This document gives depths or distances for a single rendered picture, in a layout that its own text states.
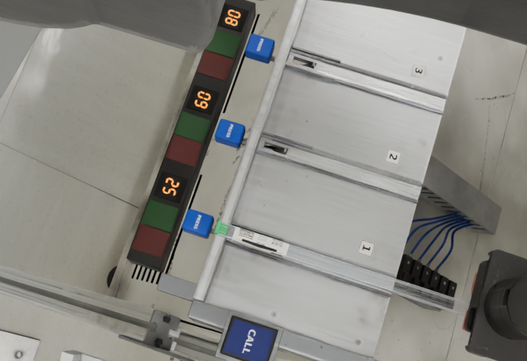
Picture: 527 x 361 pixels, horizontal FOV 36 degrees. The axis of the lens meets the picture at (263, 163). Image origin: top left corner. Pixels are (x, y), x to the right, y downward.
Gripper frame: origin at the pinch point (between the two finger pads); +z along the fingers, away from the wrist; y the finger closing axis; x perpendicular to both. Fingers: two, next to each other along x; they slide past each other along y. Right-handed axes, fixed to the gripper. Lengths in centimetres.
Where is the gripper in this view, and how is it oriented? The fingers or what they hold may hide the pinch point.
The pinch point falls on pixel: (478, 313)
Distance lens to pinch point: 89.7
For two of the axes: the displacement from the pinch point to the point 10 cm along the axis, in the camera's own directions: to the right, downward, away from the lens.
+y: 3.0, -9.2, 2.5
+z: -1.0, 2.3, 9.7
